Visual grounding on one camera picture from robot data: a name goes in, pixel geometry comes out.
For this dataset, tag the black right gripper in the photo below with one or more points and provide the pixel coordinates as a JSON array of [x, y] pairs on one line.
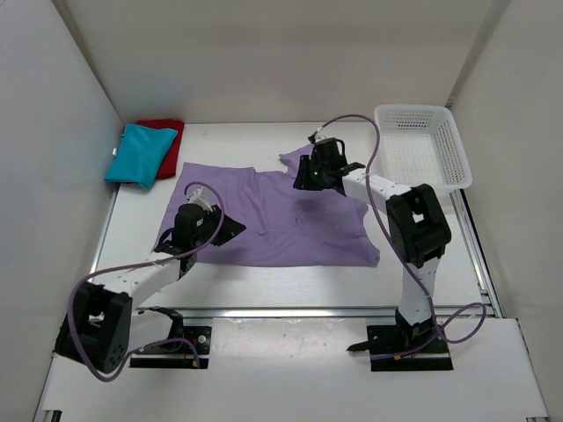
[[305, 181]]

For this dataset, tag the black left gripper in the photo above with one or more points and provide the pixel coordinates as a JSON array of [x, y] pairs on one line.
[[230, 228]]

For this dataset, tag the red t shirt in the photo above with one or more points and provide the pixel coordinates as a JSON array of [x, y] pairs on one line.
[[168, 166]]

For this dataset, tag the lavender t shirt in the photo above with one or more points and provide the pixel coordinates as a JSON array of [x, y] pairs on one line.
[[285, 227]]

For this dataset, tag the teal t shirt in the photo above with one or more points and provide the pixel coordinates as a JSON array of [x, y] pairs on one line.
[[140, 154]]

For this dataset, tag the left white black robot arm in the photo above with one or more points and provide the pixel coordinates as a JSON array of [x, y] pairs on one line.
[[105, 323]]

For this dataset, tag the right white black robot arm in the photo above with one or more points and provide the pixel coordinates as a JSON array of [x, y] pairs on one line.
[[416, 227]]

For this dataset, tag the white plastic laundry basket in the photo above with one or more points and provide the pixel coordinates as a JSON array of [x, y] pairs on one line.
[[420, 144]]

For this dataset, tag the aluminium frame rail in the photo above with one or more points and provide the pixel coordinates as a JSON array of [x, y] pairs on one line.
[[288, 313]]

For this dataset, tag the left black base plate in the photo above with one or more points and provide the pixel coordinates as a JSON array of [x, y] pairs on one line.
[[180, 355]]

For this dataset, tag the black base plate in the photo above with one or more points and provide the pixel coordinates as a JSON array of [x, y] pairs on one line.
[[403, 347], [180, 355]]

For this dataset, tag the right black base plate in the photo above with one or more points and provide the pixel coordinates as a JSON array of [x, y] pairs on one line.
[[403, 347]]

